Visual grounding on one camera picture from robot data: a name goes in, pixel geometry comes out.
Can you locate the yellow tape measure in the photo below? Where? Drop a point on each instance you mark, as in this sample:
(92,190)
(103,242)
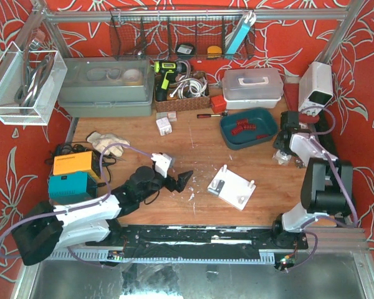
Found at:
(214,52)

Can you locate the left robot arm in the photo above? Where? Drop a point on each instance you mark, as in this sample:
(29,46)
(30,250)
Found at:
(48,228)

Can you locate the grey metal bracket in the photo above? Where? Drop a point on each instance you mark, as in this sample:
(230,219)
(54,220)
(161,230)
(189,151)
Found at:
(216,186)

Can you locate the black cable duct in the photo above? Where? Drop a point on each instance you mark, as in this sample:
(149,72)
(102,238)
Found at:
(325,140)

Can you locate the white mesh hanging basket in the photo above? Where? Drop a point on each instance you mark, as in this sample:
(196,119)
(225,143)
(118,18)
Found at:
(29,85)

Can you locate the white power supply unit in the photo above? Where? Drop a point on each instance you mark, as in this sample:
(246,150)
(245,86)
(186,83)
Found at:
(315,89)

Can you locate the green cordless drill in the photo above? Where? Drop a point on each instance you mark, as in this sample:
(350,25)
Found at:
(168,71)

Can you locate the blue white board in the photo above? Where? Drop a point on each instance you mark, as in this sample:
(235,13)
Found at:
(237,36)

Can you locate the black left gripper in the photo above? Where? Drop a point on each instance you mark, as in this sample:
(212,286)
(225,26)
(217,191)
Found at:
(171,184)

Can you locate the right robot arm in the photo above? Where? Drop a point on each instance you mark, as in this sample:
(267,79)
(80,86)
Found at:
(327,186)

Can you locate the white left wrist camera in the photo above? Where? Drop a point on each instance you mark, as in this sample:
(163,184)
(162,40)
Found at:
(162,163)

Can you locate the grey plastic storage box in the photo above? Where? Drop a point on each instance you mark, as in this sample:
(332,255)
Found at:
(98,87)

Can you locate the brown wicker basket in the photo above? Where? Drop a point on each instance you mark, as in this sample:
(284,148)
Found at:
(177,104)

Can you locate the white clear toolbox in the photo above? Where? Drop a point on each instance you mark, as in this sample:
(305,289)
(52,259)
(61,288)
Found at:
(252,88)

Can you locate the black round tape measure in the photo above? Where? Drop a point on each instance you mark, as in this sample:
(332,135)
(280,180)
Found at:
(185,51)

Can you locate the white work glove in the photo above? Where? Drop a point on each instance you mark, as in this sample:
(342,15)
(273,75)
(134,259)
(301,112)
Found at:
(100,141)

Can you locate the teal box device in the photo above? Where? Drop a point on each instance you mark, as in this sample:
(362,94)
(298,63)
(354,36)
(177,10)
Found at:
(72,188)

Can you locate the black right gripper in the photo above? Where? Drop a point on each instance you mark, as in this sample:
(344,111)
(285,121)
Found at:
(282,143)

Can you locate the black wire wall basket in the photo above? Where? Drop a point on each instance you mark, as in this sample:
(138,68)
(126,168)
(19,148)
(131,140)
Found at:
(157,40)

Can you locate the yellow box device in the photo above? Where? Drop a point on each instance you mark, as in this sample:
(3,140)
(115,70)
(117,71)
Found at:
(86,161)

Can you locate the white base plate with pegs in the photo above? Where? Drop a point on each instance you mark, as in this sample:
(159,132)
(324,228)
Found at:
(236,190)

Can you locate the white power adapter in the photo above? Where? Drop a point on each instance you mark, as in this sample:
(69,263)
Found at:
(164,126)

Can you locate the aluminium frame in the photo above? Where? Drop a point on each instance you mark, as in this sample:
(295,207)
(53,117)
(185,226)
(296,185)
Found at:
(41,16)

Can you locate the red small box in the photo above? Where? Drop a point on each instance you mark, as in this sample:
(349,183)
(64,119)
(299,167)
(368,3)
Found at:
(218,104)

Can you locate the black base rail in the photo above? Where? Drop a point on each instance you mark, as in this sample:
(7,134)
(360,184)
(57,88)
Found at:
(199,242)

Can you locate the small metal parts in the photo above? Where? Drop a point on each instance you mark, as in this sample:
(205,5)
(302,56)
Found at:
(299,163)

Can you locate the teal plastic tray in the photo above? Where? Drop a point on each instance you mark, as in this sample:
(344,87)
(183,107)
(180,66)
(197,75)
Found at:
(262,118)

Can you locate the red handled small tool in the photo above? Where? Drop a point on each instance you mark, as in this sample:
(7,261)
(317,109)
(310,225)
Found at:
(208,115)

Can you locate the red large spring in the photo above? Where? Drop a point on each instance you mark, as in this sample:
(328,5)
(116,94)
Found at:
(249,126)

